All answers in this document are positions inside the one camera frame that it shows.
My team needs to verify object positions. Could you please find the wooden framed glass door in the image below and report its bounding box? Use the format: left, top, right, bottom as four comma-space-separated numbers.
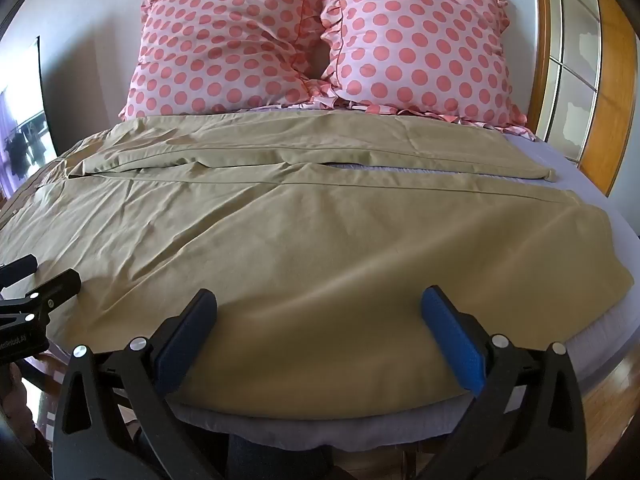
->
525, 0, 640, 198

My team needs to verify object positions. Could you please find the window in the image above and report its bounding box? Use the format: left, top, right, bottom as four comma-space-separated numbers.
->
0, 35, 53, 200

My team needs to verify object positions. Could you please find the pink polka dot pillow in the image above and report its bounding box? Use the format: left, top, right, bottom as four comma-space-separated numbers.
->
312, 0, 537, 140
118, 0, 326, 122

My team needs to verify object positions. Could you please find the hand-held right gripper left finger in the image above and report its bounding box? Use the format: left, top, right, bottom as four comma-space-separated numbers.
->
52, 288, 227, 480

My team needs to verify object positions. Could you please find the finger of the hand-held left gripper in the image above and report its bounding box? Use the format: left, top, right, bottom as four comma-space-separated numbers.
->
0, 254, 39, 288
0, 268, 82, 323

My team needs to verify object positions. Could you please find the bed with lavender sheet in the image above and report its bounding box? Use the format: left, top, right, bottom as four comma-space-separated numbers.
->
0, 100, 640, 453

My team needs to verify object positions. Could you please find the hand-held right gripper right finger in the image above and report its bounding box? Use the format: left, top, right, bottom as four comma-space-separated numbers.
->
420, 285, 589, 480

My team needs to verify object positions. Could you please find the tan bed sheet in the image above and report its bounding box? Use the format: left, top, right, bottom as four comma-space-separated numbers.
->
0, 110, 634, 422

